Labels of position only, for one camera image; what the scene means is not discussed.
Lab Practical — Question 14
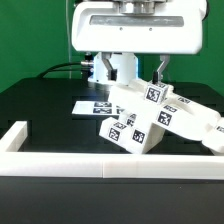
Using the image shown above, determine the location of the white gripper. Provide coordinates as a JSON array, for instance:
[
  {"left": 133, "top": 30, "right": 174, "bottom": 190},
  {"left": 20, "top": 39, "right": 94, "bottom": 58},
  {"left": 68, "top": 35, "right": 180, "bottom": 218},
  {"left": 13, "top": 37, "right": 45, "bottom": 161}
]
[{"left": 72, "top": 0, "right": 208, "bottom": 84}]

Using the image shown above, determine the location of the white chair back bar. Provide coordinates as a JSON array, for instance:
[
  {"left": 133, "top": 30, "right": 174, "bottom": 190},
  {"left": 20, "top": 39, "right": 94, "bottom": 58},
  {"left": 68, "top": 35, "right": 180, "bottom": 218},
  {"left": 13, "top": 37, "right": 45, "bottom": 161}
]
[{"left": 108, "top": 84, "right": 221, "bottom": 141}]

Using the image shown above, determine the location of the white chair seat part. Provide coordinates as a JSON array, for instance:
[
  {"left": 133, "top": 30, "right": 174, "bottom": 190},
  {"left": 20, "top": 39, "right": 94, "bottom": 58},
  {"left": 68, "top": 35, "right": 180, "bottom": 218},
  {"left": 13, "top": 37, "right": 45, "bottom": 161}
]
[{"left": 125, "top": 115, "right": 165, "bottom": 154}]

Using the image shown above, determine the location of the white tag sheet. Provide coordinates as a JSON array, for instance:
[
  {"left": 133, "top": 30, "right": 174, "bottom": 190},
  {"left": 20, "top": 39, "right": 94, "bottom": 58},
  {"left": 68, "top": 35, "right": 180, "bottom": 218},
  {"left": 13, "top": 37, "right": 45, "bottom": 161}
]
[{"left": 72, "top": 101, "right": 123, "bottom": 116}]

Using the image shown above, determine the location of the black cable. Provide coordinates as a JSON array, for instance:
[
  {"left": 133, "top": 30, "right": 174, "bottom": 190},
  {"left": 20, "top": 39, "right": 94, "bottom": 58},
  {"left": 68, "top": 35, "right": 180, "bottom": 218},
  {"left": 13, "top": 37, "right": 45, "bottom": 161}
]
[{"left": 36, "top": 61, "right": 92, "bottom": 79}]

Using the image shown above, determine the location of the white U-shaped fence frame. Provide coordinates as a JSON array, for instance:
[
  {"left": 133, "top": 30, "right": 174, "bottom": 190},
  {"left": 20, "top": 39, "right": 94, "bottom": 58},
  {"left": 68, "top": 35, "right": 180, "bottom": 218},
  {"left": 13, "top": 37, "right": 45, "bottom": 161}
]
[{"left": 0, "top": 121, "right": 224, "bottom": 180}]

